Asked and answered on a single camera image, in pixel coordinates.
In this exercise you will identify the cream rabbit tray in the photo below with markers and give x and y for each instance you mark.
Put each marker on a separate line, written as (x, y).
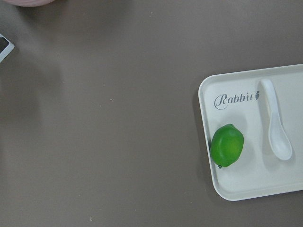
(238, 98)

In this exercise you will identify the green lime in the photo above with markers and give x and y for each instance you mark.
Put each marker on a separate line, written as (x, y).
(226, 145)

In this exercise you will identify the grey folded cloth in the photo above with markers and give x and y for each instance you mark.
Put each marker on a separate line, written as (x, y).
(6, 47)

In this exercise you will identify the pink bowl with ice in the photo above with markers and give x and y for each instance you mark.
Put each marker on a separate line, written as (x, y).
(28, 3)

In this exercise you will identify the white ceramic spoon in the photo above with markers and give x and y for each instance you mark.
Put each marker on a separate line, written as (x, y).
(278, 139)

